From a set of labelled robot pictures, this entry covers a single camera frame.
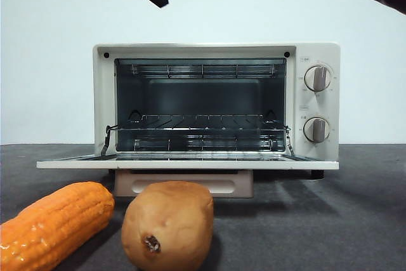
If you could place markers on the cream timer knob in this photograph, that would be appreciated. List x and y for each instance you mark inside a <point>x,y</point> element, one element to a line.
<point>316,129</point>

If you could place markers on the orange corn cob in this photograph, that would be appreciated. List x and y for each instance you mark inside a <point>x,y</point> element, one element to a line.
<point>57,220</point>

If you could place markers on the brown potato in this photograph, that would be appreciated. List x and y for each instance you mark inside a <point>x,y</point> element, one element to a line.
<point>171,220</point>

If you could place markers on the cream temperature knob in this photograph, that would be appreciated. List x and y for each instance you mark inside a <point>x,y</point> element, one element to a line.
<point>318,78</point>

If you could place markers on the metal heater guard grille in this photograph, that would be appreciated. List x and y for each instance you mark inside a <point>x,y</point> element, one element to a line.
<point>203,71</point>
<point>203,144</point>

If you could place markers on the cream Toshiba toaster oven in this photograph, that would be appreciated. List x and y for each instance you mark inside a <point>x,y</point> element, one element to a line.
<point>317,153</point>

